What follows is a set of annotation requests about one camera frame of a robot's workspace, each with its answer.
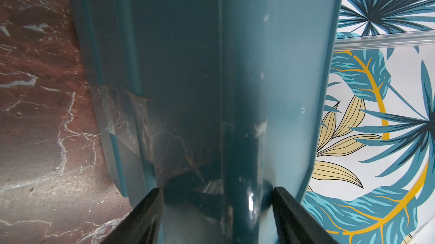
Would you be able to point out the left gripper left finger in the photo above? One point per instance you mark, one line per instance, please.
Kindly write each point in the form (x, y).
(142, 224)

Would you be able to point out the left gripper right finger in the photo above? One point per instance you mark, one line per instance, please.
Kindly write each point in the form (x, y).
(293, 223)

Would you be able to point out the teal three-drawer cabinet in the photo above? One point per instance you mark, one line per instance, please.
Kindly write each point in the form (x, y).
(216, 102)

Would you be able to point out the right aluminium corner post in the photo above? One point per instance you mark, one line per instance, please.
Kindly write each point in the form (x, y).
(385, 41)

